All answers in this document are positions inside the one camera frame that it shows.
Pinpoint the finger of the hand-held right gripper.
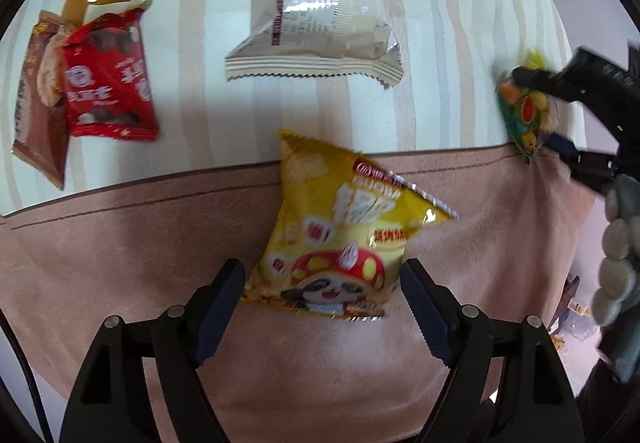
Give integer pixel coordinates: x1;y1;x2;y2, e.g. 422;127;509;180
510;47;640;134
542;132;624;196

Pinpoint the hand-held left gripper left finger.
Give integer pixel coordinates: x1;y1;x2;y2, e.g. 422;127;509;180
59;258;247;443

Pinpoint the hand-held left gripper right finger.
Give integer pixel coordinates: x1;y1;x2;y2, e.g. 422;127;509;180
399;258;586;443

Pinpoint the green candy packet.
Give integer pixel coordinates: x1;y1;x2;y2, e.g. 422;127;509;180
494;48;559;167

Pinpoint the yellow panda snack packet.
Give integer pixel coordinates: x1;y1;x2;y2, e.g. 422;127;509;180
240;128;462;323

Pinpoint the person's right hand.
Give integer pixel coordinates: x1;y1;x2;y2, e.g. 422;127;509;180
590;173;640;329

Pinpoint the cat print blanket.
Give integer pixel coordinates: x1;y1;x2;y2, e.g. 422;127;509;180
0;0;623;443

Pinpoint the red chocolate packet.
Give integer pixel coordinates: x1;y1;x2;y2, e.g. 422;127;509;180
60;7;161;143

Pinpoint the brown snack packet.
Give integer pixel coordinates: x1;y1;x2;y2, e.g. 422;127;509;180
12;10;72;190

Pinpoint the black cable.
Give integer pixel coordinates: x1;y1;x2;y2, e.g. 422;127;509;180
0;310;55;443

